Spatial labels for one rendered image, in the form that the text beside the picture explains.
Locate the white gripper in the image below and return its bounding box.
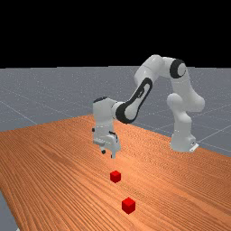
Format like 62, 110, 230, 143
92, 129, 122, 160

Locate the red cube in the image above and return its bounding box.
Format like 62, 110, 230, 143
121, 197, 136, 215
109, 170, 122, 183

